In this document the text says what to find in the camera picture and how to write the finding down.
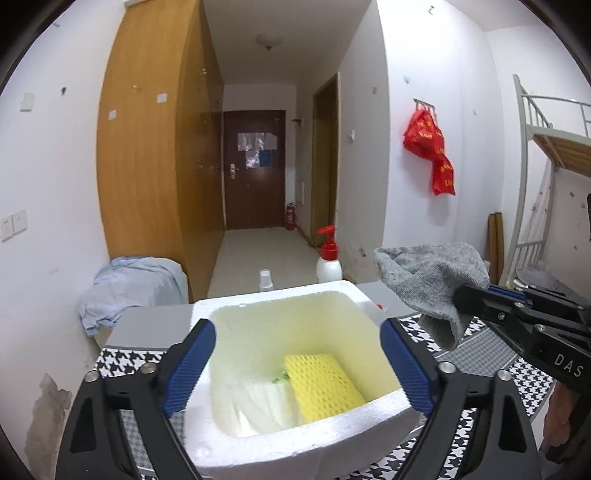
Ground white foam sheet roll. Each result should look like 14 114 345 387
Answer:
232 378 304 435

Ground ceiling lamp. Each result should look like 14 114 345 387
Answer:
256 31 283 51

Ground grey sock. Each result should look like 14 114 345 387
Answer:
375 242 490 351

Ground light blue cloth heap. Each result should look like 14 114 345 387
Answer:
77 256 188 336

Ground brown side door frame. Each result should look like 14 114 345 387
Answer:
311 75 339 248

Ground houndstooth table mat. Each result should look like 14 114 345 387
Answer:
96 314 553 479

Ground person hand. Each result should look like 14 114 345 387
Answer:
543 382 577 447

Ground white styrofoam box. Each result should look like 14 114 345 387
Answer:
184 281 420 479

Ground small white spray bottle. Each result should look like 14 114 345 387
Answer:
259 269 274 292

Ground wooden rolled sticks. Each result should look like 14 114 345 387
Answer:
488 212 505 285

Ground white pump bottle red cap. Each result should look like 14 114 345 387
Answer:
315 225 342 283

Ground red plastic bag on hook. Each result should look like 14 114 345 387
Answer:
403 100 456 196

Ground red fire extinguisher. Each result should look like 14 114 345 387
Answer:
286 203 297 231

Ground white wall sockets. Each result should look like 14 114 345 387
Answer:
0 210 28 242

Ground yellow foam net sleeve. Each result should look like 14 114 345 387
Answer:
284 354 366 424

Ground metal bunk bed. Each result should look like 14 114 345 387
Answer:
501 75 590 297

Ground dark brown entrance door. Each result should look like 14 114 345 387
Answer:
222 110 287 230

